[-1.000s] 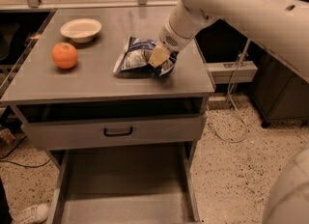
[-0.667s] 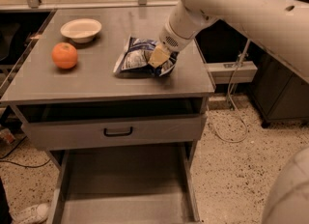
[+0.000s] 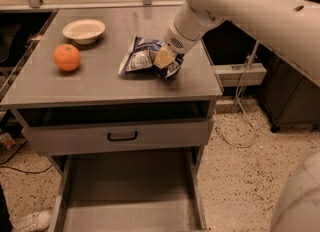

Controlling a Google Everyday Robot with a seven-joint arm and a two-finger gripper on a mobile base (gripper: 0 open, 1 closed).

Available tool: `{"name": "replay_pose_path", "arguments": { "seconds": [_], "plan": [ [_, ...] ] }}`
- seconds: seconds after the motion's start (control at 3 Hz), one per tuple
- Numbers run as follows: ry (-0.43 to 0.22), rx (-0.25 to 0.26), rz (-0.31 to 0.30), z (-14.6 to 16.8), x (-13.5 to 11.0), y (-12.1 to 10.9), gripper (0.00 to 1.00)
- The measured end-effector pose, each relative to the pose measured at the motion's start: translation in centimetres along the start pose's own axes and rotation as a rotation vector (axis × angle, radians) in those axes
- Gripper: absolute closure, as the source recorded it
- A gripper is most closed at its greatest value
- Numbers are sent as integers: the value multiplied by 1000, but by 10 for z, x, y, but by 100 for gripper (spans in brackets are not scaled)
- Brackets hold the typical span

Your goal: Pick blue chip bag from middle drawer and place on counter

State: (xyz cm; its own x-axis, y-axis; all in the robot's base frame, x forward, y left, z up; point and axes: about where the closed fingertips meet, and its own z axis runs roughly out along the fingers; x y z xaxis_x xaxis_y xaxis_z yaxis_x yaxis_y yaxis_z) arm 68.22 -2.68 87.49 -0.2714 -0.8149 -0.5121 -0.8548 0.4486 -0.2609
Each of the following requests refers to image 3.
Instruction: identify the black floor cable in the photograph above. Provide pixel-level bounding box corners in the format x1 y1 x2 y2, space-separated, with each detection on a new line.
0 140 54 175

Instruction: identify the white sneaker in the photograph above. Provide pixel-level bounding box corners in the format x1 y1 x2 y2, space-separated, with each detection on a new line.
12 210 52 232

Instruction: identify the white power cable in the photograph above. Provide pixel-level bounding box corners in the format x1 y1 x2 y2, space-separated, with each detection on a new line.
214 40 261 149

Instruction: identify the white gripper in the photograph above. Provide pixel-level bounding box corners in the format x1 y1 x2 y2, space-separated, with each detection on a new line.
154 2 224 69

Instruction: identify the blue chip bag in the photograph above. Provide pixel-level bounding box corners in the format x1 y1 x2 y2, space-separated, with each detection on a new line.
118 36 184 78

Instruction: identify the grey top drawer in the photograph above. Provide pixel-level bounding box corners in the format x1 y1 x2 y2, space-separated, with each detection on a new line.
23 118 213 156

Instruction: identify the white paper bowl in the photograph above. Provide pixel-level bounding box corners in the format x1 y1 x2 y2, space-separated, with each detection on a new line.
62 19 105 45

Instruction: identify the dark grey side cabinet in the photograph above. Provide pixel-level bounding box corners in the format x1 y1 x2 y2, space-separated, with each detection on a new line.
257 0 320 133

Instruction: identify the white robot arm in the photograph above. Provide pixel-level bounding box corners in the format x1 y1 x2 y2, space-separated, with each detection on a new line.
164 0 320 232

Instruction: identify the orange fruit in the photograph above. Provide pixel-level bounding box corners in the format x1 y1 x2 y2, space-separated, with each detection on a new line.
53 44 81 72

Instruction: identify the grey metal drawer cabinet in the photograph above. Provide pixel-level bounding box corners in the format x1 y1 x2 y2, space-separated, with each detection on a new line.
0 5 224 232

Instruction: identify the open grey middle drawer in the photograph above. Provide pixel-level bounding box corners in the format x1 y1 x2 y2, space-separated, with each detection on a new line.
48 148 208 232

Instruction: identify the black drawer handle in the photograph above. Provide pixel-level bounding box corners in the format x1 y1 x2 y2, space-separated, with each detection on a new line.
107 131 138 142

